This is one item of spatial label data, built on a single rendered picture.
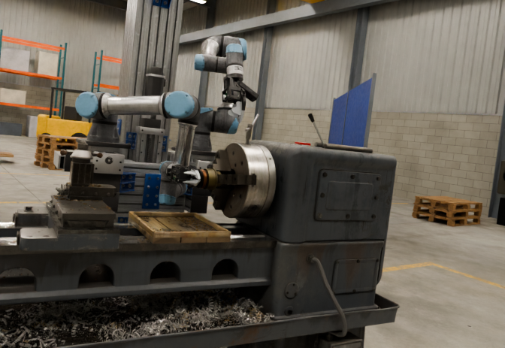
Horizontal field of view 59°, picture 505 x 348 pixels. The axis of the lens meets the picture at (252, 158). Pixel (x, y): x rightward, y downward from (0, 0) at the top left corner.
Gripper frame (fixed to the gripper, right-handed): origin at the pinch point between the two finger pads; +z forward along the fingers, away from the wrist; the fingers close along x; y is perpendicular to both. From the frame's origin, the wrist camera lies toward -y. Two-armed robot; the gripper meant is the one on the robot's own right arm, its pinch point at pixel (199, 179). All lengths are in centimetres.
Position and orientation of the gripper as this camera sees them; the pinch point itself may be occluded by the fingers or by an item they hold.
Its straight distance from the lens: 178.1
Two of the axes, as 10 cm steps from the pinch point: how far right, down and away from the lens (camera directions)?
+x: 1.1, -9.9, -0.5
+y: -8.7, -0.7, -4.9
